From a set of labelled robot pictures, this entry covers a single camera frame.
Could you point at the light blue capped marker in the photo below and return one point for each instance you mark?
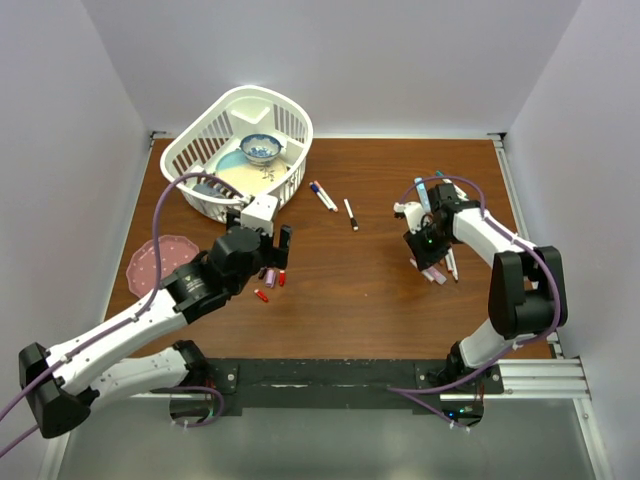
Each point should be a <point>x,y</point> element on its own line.
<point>422,194</point>

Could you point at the black capped white marker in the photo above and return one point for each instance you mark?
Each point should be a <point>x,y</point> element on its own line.
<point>353,221</point>

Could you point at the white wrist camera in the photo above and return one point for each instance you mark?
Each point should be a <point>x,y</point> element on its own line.
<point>412,212</point>
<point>258,215</point>

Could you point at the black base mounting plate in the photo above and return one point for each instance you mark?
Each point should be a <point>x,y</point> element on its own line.
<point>347,384</point>

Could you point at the blue patterned bowl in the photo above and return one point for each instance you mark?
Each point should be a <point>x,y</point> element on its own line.
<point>260,149</point>

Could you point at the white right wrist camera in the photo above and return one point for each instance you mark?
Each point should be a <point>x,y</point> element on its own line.
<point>412,212</point>

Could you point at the aluminium frame rail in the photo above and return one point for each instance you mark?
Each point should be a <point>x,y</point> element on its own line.
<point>561,379</point>

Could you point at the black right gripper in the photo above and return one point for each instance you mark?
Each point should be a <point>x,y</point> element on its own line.
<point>423,257</point>

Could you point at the purple highlighter cap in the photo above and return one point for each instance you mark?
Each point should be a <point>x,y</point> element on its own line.
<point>270,278</point>

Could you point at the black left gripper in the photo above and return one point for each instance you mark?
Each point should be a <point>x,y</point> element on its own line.
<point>276,256</point>

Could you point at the cream and blue plate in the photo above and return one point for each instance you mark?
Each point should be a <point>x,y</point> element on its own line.
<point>236,170</point>

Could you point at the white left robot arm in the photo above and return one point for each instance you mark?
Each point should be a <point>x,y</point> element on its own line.
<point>65,383</point>

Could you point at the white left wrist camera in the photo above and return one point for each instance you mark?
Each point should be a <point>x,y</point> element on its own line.
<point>258,215</point>

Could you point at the purple highlighter marker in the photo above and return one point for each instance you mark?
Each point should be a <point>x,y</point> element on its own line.
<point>431,274</point>

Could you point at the pink dotted plate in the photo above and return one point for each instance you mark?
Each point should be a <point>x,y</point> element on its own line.
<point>141,271</point>

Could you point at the red cap white marker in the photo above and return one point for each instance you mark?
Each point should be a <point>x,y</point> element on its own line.
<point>452,265</point>

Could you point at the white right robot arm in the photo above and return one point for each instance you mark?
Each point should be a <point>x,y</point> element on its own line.
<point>527,297</point>

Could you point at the white plastic basket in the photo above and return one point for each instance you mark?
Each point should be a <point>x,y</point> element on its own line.
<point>212,145</point>

